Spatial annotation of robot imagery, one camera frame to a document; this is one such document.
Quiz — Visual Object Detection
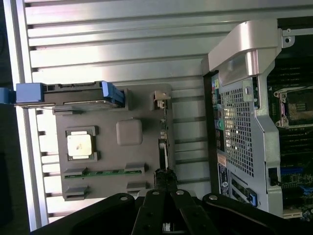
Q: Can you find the hard disk blue caddy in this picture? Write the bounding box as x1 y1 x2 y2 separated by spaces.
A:
0 81 126 110

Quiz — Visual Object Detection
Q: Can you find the grey plastic parts rack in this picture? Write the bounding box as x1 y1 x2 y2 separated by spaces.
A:
52 83 176 203

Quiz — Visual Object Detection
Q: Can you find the white PCI expansion slot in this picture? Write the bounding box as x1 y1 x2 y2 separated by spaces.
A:
283 211 303 219

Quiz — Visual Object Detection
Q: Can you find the grey metal PC case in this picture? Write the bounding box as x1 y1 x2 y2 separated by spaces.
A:
201 18 313 226

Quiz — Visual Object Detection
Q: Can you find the blue card retention clip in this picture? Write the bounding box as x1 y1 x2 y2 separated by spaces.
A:
248 188 258 207

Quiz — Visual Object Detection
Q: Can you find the blue expansion slot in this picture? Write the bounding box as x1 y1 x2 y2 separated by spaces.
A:
279 167 304 174

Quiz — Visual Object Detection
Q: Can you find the green motherboard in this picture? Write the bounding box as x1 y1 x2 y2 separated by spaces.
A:
266 65 313 226

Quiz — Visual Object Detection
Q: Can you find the CPU socket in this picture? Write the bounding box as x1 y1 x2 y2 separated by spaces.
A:
272 84 313 129

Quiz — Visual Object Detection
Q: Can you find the green RAM stick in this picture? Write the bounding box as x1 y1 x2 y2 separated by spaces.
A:
64 169 144 177

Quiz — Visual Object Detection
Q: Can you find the silver CPU chip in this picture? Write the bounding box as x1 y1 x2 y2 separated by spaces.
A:
66 132 92 159

